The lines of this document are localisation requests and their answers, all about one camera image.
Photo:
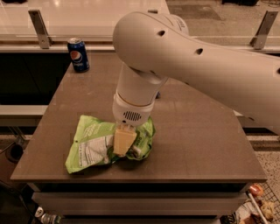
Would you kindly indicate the grey table drawer front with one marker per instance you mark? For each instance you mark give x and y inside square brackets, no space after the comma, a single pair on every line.
[140,203]

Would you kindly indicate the green rice chip bag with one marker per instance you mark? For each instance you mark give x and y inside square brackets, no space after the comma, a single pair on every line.
[93,144]

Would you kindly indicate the wire basket with items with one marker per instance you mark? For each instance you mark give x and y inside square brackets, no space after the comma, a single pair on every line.
[261,207]

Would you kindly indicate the blue pepsi can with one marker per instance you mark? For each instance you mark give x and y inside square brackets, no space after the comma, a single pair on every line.
[78,54]

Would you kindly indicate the right metal railing bracket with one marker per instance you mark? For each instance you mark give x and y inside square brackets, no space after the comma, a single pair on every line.
[259,40]

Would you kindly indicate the left metal railing bracket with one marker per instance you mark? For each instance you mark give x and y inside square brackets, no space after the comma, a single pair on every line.
[39,26]

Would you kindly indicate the round black stool base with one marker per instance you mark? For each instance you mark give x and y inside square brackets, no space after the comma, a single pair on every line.
[14,153]

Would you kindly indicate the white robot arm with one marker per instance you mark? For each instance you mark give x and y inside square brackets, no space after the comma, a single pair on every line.
[156,47]

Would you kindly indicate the bottles under table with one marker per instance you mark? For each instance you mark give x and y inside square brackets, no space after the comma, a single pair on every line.
[46,218]

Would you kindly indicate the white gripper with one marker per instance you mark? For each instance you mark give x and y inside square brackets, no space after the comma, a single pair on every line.
[131,112]

